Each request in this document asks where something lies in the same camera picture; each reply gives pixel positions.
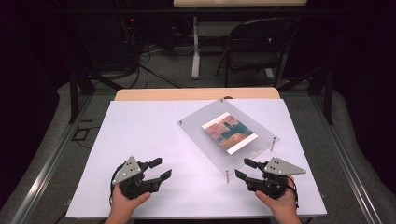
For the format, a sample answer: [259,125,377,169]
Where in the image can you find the wooden table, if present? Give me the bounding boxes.
[113,87,281,102]

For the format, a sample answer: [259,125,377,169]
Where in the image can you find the clear acrylic photo frame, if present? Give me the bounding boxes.
[176,98,281,184]

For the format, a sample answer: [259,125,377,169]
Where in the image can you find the black floor cables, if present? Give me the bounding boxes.
[118,43,188,90]

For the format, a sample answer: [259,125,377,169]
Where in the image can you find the aluminium rail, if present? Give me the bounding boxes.
[310,92,388,224]
[10,92,95,224]

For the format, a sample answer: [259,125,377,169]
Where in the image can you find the person's right hand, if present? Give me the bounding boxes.
[254,175,300,219]

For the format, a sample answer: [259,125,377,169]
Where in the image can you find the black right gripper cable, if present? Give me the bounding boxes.
[287,182,301,209]

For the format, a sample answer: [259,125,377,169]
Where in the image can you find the light desk top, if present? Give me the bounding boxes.
[172,0,308,8]

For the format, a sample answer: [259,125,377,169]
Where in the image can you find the painting print photo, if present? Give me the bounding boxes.
[201,111,259,156]

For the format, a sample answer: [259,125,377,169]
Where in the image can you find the black folding chair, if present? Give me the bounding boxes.
[215,16,299,89]

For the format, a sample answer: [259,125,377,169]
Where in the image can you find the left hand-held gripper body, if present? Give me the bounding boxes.
[111,155,163,201]

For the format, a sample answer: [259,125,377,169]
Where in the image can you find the white desk leg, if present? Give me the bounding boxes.
[191,16,201,80]

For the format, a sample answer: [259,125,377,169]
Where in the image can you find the person's left hand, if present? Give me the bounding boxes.
[109,184,152,219]

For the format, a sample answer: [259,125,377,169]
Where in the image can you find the black metal stand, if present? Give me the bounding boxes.
[54,0,126,125]
[277,63,336,126]

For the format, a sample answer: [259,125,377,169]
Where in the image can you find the white board mat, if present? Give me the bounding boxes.
[65,98,328,219]

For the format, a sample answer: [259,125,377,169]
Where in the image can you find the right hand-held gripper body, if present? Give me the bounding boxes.
[246,156,307,201]

